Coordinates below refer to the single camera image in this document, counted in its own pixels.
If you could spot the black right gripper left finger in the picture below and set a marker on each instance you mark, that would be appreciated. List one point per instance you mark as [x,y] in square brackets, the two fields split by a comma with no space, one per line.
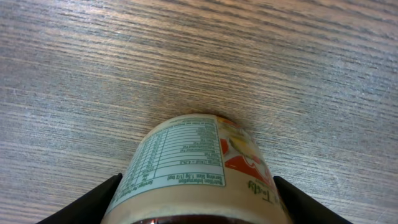
[89,208]

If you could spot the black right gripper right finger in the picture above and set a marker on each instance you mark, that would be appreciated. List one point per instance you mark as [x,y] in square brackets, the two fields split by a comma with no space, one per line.
[302,208]

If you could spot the Knorr stock cube jar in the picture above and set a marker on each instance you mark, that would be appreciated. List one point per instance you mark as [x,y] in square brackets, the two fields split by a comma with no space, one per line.
[197,168]

